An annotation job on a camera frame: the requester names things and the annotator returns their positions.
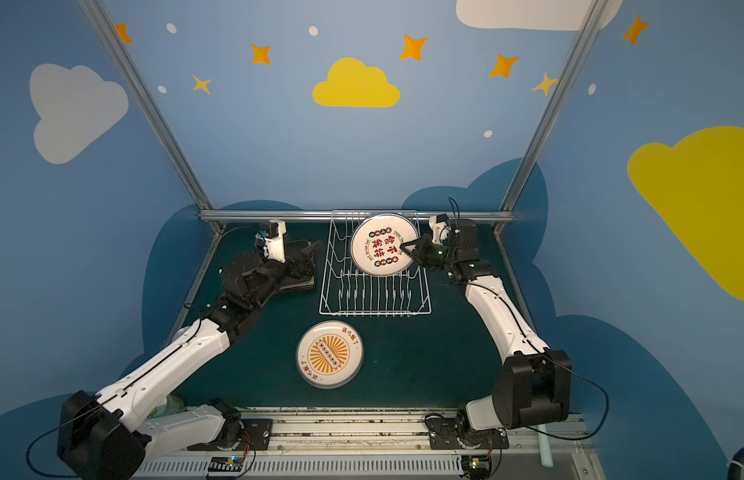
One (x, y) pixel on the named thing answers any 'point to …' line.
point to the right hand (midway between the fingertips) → (402, 243)
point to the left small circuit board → (225, 464)
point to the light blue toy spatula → (545, 450)
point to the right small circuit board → (477, 467)
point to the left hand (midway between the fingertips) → (302, 237)
